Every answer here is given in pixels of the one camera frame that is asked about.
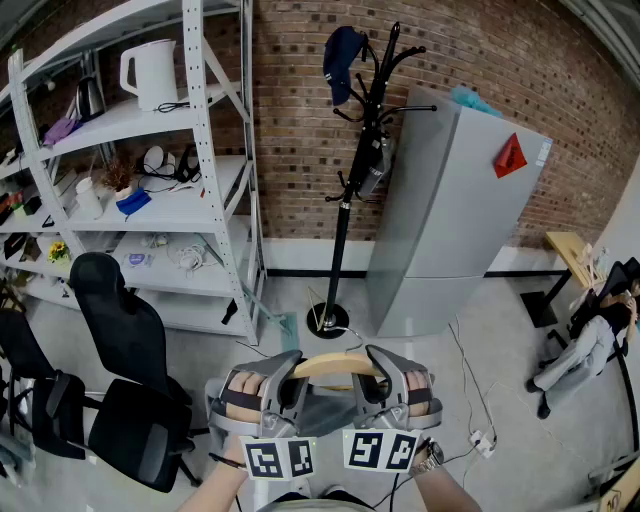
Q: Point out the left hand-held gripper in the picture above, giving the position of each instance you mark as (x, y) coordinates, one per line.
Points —
(222, 400)

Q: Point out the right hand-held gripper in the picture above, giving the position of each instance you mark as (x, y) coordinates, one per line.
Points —
(380, 447)

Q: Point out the wooden clothes hanger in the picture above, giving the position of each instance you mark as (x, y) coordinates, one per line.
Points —
(332, 364)

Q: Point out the person's left forearm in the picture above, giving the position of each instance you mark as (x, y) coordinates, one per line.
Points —
(220, 487)

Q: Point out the person's right forearm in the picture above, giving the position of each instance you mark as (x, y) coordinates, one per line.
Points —
(440, 492)

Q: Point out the person's right hand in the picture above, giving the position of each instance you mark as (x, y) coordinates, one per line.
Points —
(417, 380)

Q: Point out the person's left hand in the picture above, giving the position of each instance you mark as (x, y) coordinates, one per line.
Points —
(245, 382)

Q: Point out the teal flat mop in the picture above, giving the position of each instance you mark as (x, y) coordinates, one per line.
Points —
(291, 332)

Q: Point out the silver wristwatch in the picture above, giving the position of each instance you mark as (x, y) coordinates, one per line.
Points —
(430, 457)

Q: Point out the black wrist band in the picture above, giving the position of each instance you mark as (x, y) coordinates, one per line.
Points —
(227, 462)

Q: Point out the white power strip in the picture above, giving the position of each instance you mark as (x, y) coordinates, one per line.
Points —
(482, 444)

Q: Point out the person's beige shirt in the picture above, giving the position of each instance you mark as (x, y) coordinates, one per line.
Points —
(315, 506)

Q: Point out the black coat rack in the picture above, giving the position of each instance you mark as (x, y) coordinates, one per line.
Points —
(345, 220)

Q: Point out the black table base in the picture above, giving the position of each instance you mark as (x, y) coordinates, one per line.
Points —
(540, 307)

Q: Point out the grey refrigerator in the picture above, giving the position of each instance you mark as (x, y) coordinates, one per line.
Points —
(450, 210)

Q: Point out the white pack purple label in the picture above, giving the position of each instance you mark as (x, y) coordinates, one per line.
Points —
(137, 260)

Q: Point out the black hanging bag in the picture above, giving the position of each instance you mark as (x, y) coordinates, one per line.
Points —
(376, 170)

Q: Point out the blue cloth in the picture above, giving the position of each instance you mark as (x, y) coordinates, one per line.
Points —
(134, 201)

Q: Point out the black mesh office chair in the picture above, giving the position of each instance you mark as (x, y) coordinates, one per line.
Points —
(617, 280)

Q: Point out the white round lamp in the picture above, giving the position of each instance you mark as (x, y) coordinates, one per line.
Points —
(157, 160)

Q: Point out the red triangular sticker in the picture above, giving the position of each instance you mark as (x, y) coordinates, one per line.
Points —
(510, 157)

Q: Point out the cardboard box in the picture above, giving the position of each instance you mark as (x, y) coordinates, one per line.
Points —
(622, 492)

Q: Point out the yellow sunflower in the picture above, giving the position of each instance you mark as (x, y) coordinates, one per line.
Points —
(58, 250)

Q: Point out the dried potted plant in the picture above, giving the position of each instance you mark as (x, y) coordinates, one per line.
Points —
(119, 177)

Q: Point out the white jar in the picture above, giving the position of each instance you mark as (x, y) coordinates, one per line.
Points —
(89, 200)

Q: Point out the white metal shelving unit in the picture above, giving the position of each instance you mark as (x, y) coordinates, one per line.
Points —
(202, 125)

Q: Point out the teal cloth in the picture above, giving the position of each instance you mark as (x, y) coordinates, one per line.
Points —
(472, 100)

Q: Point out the small black box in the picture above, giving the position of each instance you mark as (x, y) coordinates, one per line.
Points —
(32, 205)

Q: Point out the navy baseball cap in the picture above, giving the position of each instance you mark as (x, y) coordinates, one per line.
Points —
(340, 60)

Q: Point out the white electric kettle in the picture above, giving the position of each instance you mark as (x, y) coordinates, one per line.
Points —
(155, 75)

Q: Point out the purple cloth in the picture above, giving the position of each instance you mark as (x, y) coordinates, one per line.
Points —
(60, 131)

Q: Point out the black steel kettle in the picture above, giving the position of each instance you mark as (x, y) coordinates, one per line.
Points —
(90, 100)

